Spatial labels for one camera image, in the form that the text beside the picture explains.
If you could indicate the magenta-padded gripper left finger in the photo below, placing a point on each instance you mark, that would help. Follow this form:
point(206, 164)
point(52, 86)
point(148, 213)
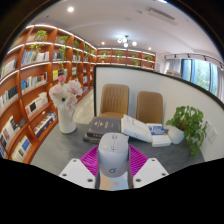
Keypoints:
point(78, 173)

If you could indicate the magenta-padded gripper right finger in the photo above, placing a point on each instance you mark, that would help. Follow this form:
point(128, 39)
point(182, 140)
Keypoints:
point(150, 171)

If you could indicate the white computer mouse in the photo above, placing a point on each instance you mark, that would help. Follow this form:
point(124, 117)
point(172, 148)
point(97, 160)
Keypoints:
point(113, 155)

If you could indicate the pastel sun print mouse pad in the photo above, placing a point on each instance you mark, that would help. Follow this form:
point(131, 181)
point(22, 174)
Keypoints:
point(113, 184)

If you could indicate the white book with blue cover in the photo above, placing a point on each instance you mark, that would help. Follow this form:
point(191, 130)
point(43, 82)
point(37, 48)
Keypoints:
point(160, 137)

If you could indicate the dark hardcover book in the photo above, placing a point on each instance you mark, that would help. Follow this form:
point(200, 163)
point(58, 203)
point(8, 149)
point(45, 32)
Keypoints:
point(104, 126)
point(90, 139)

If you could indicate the white plant pot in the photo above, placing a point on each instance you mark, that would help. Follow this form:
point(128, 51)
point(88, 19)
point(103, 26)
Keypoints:
point(175, 135)

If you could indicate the thick white book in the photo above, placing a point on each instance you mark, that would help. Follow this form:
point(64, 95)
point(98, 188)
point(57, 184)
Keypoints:
point(136, 128)

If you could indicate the white ceramic vase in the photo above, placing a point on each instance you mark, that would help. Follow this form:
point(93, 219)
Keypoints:
point(66, 123)

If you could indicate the green leafy pothos plant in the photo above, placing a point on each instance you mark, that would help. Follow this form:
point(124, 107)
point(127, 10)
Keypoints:
point(190, 121)

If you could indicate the tan upholstered chair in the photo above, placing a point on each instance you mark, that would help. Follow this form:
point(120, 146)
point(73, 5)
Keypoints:
point(114, 100)
point(150, 106)

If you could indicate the pink and white flower bouquet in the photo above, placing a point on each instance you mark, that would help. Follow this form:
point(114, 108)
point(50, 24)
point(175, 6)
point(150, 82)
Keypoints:
point(65, 93)

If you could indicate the orange wooden bookshelf unit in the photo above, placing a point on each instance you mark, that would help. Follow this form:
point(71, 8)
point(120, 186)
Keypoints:
point(33, 96)

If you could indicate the window with curtains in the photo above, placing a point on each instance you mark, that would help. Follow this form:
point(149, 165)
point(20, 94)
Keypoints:
point(203, 75)

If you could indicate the multi-bulb ceiling lamp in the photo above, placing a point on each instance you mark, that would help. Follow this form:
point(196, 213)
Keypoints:
point(126, 40)

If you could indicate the ceiling air vent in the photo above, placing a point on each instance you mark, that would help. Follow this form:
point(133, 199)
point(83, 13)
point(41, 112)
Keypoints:
point(161, 14)

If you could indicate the recessed ceiling spotlights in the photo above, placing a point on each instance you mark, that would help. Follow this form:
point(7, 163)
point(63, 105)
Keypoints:
point(70, 9)

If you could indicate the white wall outlet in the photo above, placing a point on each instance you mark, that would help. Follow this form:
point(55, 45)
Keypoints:
point(212, 135)
point(206, 126)

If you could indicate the black track light rail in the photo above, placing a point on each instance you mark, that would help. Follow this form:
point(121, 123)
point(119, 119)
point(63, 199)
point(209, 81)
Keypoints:
point(200, 57)

